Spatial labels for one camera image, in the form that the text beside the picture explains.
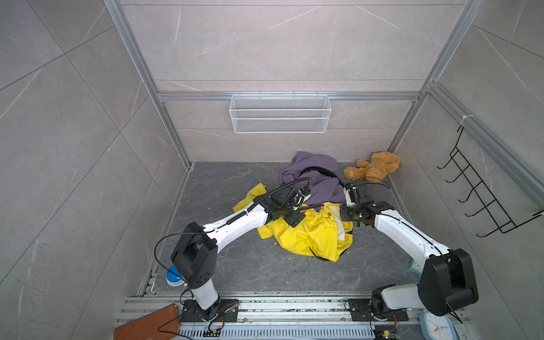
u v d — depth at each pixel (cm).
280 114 101
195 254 44
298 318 73
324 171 112
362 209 64
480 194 67
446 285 42
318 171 111
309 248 83
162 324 61
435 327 69
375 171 98
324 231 84
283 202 65
